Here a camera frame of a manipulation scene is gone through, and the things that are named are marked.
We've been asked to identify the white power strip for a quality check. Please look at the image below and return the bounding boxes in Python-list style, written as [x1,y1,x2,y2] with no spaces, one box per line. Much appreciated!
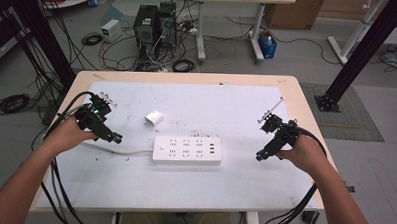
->
[151,133,225,167]

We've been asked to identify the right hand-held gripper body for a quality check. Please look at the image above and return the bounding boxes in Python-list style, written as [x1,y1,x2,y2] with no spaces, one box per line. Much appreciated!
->
[255,95,302,154]

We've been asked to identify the white power strip cable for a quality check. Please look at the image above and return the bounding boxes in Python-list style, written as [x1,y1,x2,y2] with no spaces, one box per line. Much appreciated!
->
[80,140,155,157]

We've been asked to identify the right gripper black cables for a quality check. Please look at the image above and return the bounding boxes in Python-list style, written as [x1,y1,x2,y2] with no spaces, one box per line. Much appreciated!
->
[257,124,330,224]

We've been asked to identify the cardboard box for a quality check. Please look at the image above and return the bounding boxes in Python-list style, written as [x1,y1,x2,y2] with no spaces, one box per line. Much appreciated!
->
[263,0,326,31]

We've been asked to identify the white table mat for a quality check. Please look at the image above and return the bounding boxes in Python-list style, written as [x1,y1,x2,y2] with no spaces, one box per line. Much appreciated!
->
[35,77,323,220]

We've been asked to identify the left gripper black cables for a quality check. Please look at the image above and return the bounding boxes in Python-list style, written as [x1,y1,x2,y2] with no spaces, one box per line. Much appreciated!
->
[28,88,97,224]

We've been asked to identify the person's left hand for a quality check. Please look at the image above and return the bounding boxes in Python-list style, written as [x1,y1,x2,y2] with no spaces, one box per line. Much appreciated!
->
[44,115,99,156]

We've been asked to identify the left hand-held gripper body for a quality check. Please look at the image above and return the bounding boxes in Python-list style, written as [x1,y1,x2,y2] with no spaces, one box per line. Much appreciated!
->
[73,90,119,142]

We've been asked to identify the black rack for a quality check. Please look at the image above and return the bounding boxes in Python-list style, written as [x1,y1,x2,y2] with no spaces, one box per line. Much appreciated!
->
[0,5,33,71]

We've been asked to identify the grey floor mat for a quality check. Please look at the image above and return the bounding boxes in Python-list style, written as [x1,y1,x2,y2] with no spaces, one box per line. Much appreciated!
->
[298,82,388,144]

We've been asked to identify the wooden table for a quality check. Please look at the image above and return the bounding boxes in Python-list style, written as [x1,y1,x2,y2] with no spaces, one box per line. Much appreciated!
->
[28,66,343,224]

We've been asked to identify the person's right hand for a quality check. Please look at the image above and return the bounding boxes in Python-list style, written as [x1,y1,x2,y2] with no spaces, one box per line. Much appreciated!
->
[274,133,331,180]

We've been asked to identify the white box device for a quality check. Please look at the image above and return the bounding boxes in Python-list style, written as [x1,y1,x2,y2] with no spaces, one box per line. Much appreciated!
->
[100,18,124,44]

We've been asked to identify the black computer tower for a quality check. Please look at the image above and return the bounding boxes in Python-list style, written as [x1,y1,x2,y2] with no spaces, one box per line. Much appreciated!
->
[131,4,160,56]
[156,1,179,51]

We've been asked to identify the white stand leg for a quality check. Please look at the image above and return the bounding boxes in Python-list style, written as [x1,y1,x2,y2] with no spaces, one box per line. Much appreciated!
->
[325,0,383,67]

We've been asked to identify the white power adapter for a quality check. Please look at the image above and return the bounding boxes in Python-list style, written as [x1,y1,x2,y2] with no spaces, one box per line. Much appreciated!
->
[143,108,166,129]

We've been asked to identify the gripper black cables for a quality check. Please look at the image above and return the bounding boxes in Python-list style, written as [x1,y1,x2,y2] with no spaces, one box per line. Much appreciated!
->
[257,124,330,224]
[28,88,97,224]

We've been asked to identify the coil of black cable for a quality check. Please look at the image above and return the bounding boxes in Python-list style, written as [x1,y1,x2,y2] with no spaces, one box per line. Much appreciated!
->
[81,32,104,48]
[171,57,197,74]
[0,92,32,117]

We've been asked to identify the black plug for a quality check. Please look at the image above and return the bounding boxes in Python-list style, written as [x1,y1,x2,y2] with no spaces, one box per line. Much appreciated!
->
[301,210,321,224]

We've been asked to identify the black metal stand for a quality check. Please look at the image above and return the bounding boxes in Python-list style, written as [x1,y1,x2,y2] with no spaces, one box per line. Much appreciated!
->
[314,0,397,116]
[5,0,79,87]

